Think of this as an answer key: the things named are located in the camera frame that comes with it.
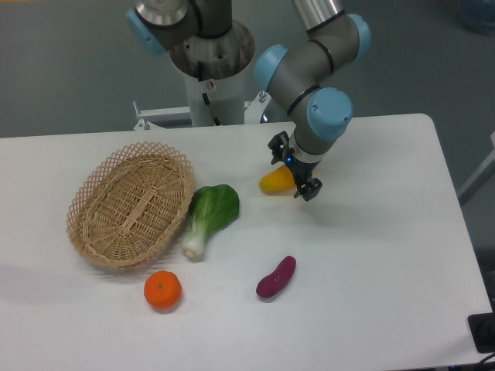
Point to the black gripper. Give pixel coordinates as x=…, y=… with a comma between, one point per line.
x=307, y=187

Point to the yellow orange mango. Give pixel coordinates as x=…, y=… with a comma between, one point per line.
x=279, y=182

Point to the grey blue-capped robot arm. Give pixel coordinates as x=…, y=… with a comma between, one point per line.
x=212, y=51

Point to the green bok choy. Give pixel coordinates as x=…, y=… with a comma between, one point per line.
x=212, y=209

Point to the purple sweet potato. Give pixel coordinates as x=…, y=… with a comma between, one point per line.
x=272, y=284

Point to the woven wicker basket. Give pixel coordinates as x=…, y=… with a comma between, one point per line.
x=131, y=206

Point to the orange tangerine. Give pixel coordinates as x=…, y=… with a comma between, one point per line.
x=162, y=289

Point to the black device at table edge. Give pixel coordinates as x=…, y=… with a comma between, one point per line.
x=482, y=331

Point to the white metal base frame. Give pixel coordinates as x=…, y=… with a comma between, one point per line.
x=182, y=117

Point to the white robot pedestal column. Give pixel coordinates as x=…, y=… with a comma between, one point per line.
x=226, y=96

